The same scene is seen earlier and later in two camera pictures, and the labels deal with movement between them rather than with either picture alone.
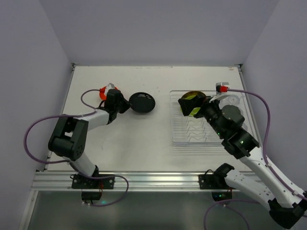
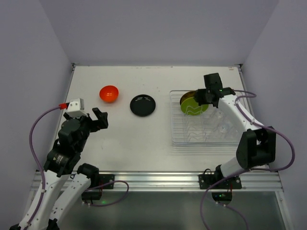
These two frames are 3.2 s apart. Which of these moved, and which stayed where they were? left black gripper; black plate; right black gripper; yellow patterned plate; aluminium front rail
Moved: left black gripper; black plate; right black gripper
Stayed: yellow patterned plate; aluminium front rail
